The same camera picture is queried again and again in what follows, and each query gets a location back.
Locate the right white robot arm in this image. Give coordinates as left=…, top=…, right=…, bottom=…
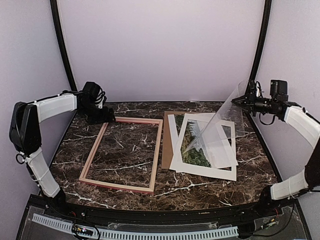
left=231, top=93, right=320, bottom=217

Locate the white slotted cable duct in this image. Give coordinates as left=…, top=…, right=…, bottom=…
left=31, top=213, right=239, bottom=240

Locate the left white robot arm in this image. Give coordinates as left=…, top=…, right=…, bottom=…
left=9, top=91, right=116, bottom=199

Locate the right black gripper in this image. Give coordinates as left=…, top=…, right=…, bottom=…
left=232, top=90, right=276, bottom=117

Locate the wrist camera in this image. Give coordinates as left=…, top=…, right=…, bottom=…
left=270, top=79, right=288, bottom=98
left=80, top=81, right=107, bottom=109

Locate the right black corner post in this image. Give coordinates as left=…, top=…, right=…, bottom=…
left=248, top=0, right=272, bottom=82

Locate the clear acrylic sheet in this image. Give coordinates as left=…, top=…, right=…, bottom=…
left=182, top=80, right=248, bottom=169

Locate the brown cardboard backing board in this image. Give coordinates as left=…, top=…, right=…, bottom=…
left=161, top=111, right=183, bottom=169

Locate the left black corner post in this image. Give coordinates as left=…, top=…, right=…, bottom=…
left=49, top=0, right=78, bottom=91

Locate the pink wooden picture frame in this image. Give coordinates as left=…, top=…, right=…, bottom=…
left=78, top=117, right=163, bottom=194

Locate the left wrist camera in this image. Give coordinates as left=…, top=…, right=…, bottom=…
left=80, top=81, right=107, bottom=109

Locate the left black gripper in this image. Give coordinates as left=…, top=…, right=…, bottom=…
left=79, top=102, right=117, bottom=125

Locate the landscape photo print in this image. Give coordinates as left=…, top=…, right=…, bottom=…
left=167, top=113, right=232, bottom=168

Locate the black front rail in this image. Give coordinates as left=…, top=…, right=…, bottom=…
left=27, top=194, right=295, bottom=232

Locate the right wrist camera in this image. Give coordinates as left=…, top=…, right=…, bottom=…
left=270, top=79, right=288, bottom=98

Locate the white mat board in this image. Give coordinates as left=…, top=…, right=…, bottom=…
left=169, top=112, right=238, bottom=181

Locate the black corner post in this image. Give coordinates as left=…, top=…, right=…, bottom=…
left=248, top=0, right=272, bottom=82
left=49, top=0, right=78, bottom=91

